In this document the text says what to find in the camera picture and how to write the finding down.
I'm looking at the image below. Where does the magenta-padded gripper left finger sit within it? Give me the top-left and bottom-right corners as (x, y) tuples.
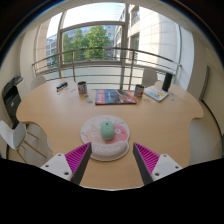
(40, 142), (93, 186)

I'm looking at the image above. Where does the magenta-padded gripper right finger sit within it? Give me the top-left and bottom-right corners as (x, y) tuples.
(132, 142), (184, 186)

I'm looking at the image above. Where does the mint green computer mouse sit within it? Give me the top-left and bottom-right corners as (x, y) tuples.
(100, 120), (117, 141)

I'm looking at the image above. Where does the round pink cartoon mouse pad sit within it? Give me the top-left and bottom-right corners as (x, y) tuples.
(79, 114), (131, 163)

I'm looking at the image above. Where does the white illustrated booklet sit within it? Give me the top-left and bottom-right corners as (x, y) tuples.
(143, 84), (171, 103)

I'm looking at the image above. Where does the red and blue magazine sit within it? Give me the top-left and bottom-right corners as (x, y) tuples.
(94, 88), (138, 106)

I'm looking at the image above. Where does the white chair with wooden legs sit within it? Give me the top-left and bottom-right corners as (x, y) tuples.
(0, 119), (48, 162)

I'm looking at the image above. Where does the dark blue stapler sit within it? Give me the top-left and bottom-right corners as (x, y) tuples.
(55, 81), (69, 93)

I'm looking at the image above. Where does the black cylindrical speaker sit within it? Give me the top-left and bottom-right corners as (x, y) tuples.
(161, 72), (174, 93)

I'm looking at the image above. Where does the black office printer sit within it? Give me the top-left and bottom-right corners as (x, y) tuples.
(1, 75), (26, 130)

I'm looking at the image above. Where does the metal balcony railing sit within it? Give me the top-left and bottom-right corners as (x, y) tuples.
(31, 46), (183, 91)

